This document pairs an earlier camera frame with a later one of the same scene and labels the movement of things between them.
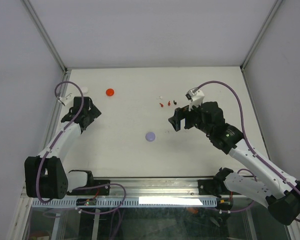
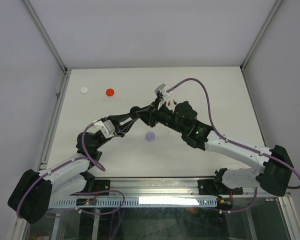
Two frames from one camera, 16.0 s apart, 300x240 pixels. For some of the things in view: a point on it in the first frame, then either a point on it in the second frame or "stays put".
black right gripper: [182, 113] -> [149, 114]
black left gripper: [94, 113] -> [120, 130]
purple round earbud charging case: [150, 136] stays put
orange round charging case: [110, 92] stays put
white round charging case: [85, 90] stays put
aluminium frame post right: [275, 7] stays put
